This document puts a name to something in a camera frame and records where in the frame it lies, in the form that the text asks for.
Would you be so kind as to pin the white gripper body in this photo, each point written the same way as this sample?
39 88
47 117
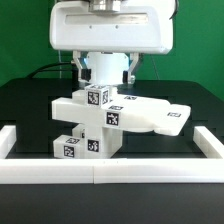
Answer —
140 26

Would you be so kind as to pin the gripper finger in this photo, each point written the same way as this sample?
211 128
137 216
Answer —
135 60
79 60

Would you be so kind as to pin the white chair back part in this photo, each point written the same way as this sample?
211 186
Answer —
123 112

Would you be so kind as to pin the white chair seat part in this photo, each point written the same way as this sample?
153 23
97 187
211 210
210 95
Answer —
101 143

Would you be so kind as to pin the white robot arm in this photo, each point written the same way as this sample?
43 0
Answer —
107 68

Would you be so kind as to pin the white U-shaped fence frame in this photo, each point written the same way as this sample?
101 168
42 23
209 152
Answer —
103 171

